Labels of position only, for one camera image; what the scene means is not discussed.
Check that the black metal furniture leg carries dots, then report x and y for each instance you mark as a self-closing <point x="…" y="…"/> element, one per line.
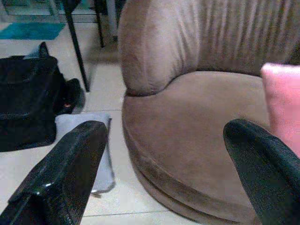
<point x="77" y="54"/>
<point x="99" y="28"/>

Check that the pink printed pillow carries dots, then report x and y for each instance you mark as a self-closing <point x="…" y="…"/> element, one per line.
<point x="283" y="100"/>

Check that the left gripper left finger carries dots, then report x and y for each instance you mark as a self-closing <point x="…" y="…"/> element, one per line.
<point x="58" y="178"/>

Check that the metal frame rack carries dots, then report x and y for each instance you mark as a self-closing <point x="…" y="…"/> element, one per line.
<point x="52" y="11"/>

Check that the black bag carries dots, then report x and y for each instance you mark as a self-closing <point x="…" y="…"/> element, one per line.
<point x="28" y="93"/>

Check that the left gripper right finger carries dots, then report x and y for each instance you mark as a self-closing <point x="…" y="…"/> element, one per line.
<point x="269" y="175"/>

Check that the light grey cushion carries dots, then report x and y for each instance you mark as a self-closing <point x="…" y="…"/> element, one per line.
<point x="106" y="168"/>

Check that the teal floor mat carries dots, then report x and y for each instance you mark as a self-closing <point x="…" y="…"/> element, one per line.
<point x="30" y="30"/>

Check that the brown round fabric sofa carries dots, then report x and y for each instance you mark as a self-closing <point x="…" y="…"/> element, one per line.
<point x="187" y="129"/>

